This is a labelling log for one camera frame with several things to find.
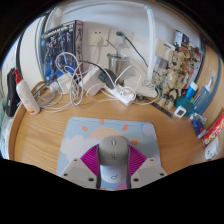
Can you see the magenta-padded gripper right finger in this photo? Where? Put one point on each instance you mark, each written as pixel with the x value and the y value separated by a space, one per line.
pixel 150 170

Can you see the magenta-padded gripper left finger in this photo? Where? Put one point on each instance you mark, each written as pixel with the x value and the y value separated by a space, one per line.
pixel 75 171

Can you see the grey computer mouse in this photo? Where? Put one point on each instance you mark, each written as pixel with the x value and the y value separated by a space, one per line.
pixel 113 158

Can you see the pastel cloud-print mouse pad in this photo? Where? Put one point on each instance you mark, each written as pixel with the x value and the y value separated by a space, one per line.
pixel 80 133

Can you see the white mug with face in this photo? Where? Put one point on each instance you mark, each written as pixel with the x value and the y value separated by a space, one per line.
pixel 212 150

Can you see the small white cube clock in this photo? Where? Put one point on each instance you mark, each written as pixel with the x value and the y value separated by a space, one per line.
pixel 179 112

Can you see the blue and white packet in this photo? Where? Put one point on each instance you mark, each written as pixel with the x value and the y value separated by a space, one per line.
pixel 198 126

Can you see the white power strip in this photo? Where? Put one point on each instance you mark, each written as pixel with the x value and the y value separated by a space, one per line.
pixel 128 98

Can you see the red snack can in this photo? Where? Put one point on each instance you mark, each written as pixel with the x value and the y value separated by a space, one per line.
pixel 215 130

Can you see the teal container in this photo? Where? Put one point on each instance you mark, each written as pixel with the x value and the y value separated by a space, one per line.
pixel 184 101

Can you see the white multi-port charger block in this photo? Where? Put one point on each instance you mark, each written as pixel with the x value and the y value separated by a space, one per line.
pixel 64 84

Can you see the white pump bottle red cap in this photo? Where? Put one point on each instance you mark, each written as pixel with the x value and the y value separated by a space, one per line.
pixel 28 96

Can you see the blue spray bottle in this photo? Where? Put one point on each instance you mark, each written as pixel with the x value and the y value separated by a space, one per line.
pixel 203 100

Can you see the blue tube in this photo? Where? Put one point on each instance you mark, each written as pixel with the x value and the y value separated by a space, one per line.
pixel 191 91

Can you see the beige robot model figure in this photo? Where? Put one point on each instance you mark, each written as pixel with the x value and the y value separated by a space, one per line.
pixel 173 80

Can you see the black power adapter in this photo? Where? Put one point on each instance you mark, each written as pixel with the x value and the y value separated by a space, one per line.
pixel 107 78

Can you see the steel cup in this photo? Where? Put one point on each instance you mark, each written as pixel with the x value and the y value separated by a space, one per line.
pixel 117 65

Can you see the robot model kit box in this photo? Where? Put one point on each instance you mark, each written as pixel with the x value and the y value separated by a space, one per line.
pixel 55 50

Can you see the white wall outlet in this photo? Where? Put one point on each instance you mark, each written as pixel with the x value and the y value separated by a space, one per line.
pixel 98 37

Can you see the wooden shelf unit grey frame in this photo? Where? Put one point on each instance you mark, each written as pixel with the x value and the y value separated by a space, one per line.
pixel 40 26

